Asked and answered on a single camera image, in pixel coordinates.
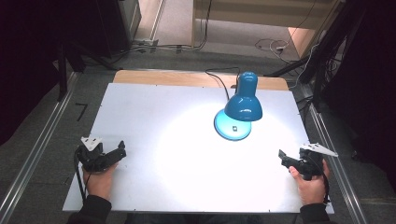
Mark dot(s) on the person's right hand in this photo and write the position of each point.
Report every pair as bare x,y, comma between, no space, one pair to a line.
309,186

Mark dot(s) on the person's left hand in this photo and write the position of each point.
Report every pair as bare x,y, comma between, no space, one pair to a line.
99,182

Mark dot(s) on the dark cabinet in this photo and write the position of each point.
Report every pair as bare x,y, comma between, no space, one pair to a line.
118,25

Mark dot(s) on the black metal stand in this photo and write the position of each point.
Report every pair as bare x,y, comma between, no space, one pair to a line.
67,62

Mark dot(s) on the blue desk lamp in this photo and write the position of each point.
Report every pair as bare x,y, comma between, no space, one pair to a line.
239,107

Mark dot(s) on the power strip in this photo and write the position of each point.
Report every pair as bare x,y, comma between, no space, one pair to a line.
145,42

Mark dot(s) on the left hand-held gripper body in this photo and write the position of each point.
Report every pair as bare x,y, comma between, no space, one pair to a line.
93,155

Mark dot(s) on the aluminium rail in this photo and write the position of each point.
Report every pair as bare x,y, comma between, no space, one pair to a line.
35,146
336,161

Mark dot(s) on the wooden furniture frame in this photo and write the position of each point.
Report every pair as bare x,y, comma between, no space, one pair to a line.
249,18

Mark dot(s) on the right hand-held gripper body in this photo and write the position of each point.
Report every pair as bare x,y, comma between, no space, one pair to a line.
308,160

